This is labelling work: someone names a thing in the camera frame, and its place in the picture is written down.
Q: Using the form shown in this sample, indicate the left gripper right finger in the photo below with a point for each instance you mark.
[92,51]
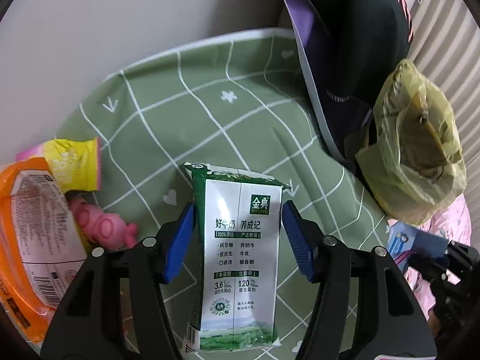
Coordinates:
[306,240]

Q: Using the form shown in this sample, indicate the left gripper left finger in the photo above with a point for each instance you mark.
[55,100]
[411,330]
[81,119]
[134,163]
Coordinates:
[165,252]

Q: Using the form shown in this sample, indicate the blue paper package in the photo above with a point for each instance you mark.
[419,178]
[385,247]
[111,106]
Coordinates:
[405,240]

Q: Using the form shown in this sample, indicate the green white milk carton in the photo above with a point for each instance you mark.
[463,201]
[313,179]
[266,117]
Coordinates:
[239,219]

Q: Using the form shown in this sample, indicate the pink yellow snack wrapper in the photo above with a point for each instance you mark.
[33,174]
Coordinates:
[76,165]

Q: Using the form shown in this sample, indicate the orange air cushion bag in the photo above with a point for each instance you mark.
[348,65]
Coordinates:
[41,249]

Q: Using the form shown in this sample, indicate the yellow trash bag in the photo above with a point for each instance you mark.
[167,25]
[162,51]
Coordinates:
[416,167]

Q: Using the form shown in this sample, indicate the pink toy figure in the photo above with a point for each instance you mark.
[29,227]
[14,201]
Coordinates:
[107,229]

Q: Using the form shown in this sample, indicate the green grid tablecloth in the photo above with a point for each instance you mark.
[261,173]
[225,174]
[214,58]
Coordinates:
[233,101]

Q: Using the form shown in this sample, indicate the white window blinds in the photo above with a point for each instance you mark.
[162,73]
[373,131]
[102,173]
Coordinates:
[446,50]

